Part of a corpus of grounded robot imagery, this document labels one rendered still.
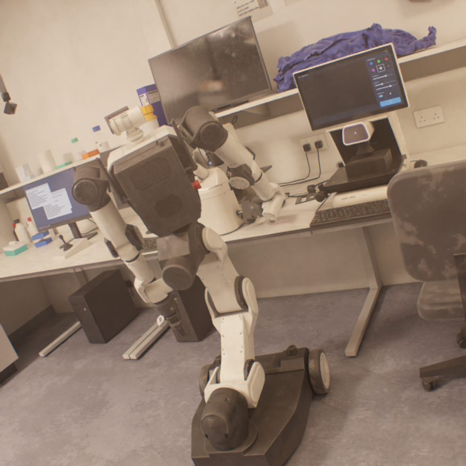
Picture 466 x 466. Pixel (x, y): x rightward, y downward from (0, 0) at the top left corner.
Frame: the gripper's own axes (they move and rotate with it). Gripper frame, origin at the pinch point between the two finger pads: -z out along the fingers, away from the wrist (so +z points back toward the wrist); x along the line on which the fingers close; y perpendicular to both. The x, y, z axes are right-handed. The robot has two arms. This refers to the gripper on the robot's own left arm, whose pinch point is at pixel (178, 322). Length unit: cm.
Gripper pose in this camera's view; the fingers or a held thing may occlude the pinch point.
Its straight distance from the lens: 211.0
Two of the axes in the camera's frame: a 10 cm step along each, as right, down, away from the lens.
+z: -3.2, -7.0, -6.4
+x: -3.3, -5.6, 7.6
